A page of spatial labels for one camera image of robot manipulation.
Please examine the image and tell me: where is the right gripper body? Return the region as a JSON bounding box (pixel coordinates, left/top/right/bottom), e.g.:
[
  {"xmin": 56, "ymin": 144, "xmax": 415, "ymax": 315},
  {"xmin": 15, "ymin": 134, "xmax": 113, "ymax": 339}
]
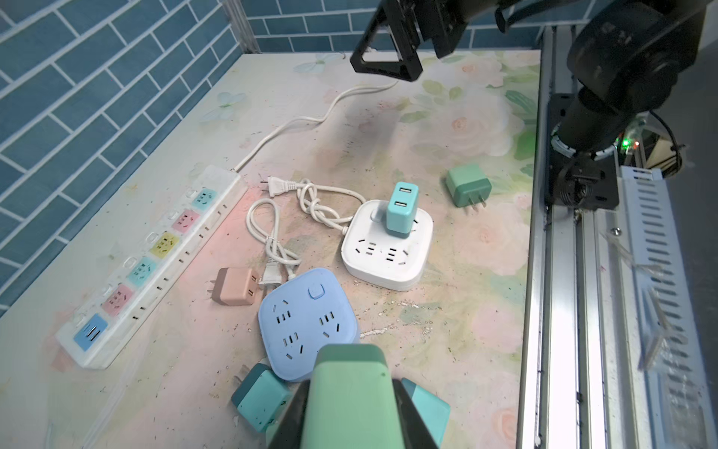
[{"xmin": 414, "ymin": 0, "xmax": 470, "ymax": 59}]

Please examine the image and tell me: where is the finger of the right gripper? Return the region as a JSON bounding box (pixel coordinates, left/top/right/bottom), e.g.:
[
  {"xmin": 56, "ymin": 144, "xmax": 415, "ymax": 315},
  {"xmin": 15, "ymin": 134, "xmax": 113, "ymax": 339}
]
[{"xmin": 350, "ymin": 0, "xmax": 423, "ymax": 82}]

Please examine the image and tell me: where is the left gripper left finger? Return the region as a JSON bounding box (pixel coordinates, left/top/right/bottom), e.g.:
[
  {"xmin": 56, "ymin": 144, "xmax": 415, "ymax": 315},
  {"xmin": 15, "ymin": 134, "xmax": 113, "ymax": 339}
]
[{"xmin": 269, "ymin": 381, "xmax": 314, "ymax": 449}]

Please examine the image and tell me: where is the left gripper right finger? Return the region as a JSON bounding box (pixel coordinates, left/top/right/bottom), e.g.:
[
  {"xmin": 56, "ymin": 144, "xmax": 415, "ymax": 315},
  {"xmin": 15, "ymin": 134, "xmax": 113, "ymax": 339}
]
[{"xmin": 392, "ymin": 379, "xmax": 439, "ymax": 449}]

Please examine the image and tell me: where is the teal USB charger plug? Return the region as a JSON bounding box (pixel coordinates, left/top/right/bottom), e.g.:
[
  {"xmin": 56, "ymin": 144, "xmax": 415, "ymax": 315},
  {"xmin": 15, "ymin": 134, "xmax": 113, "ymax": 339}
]
[
  {"xmin": 231, "ymin": 363, "xmax": 292, "ymax": 433},
  {"xmin": 300, "ymin": 344, "xmax": 405, "ymax": 449},
  {"xmin": 385, "ymin": 181, "xmax": 419, "ymax": 239}
]

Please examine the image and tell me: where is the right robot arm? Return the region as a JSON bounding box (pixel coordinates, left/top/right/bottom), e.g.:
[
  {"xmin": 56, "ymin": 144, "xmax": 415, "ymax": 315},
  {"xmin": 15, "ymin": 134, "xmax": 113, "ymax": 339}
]
[{"xmin": 351, "ymin": 1, "xmax": 708, "ymax": 211}]

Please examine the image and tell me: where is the blue square power socket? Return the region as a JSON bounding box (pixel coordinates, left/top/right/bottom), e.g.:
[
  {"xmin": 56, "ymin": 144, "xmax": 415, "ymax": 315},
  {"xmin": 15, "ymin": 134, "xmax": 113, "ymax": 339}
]
[{"xmin": 258, "ymin": 268, "xmax": 360, "ymax": 383}]

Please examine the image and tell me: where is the white square power socket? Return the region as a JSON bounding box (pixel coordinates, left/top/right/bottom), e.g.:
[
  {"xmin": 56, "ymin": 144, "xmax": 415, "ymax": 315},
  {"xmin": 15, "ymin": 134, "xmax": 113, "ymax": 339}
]
[{"xmin": 340, "ymin": 199, "xmax": 434, "ymax": 291}]

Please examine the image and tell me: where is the long white power strip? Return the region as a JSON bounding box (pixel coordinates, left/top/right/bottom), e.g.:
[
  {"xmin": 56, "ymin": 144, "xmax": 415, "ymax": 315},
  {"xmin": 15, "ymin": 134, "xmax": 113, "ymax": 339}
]
[{"xmin": 55, "ymin": 166, "xmax": 248, "ymax": 370}]

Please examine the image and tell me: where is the green USB charger plug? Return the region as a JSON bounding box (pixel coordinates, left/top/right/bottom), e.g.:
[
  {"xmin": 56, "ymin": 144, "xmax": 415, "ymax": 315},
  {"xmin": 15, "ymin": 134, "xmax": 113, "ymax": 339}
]
[
  {"xmin": 401, "ymin": 378, "xmax": 451, "ymax": 448},
  {"xmin": 445, "ymin": 164, "xmax": 493, "ymax": 208}
]

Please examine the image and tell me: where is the pink USB charger plug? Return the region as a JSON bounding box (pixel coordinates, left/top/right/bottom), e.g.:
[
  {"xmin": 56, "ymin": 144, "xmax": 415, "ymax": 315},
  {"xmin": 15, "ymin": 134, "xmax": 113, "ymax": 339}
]
[{"xmin": 211, "ymin": 268, "xmax": 260, "ymax": 306}]

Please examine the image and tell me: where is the white power strip cable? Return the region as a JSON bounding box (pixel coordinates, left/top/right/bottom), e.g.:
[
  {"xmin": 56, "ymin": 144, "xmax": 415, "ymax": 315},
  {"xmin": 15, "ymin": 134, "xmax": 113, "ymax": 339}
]
[{"xmin": 232, "ymin": 77, "xmax": 400, "ymax": 174}]

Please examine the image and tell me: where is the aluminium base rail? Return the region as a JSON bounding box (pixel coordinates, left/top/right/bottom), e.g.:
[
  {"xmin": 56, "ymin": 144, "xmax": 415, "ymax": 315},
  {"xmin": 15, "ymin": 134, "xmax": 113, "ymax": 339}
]
[{"xmin": 516, "ymin": 25, "xmax": 717, "ymax": 448}]

